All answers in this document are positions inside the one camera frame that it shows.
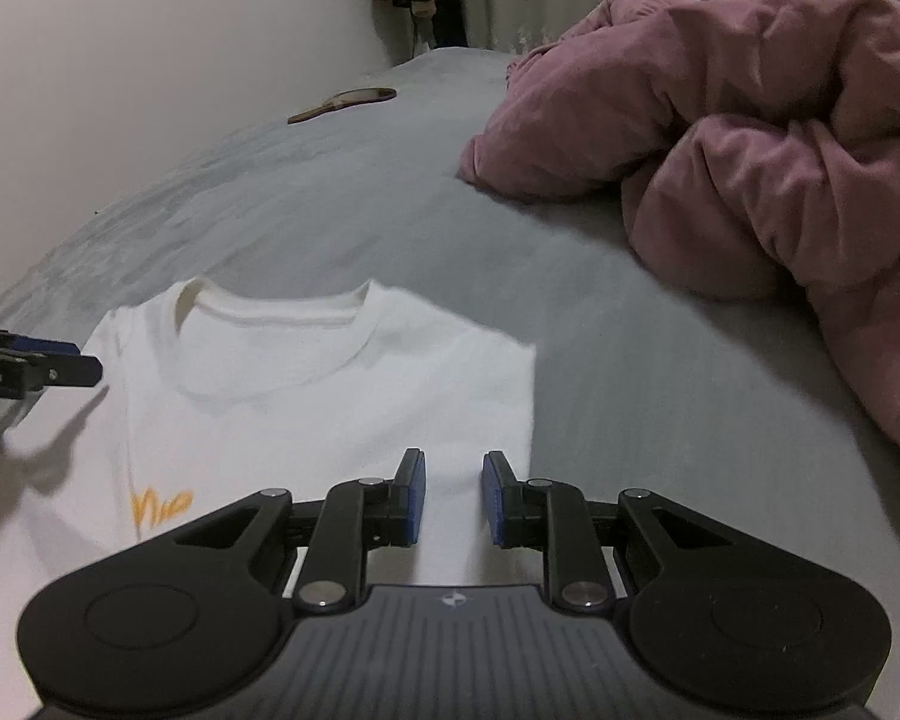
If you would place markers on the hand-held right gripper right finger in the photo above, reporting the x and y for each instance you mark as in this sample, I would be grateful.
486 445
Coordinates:
491 499

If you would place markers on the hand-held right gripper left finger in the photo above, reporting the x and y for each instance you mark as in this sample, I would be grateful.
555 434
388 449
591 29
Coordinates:
418 499

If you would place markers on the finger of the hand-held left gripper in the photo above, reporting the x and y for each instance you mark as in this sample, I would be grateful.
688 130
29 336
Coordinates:
60 373
45 347

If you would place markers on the white sweatshirt with orange print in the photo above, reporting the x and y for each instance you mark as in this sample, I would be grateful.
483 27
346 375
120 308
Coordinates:
307 420

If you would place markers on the grey bed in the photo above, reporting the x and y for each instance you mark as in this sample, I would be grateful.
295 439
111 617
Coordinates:
607 352

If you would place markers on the pink quilt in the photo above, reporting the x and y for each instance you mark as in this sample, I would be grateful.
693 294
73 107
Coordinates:
757 127

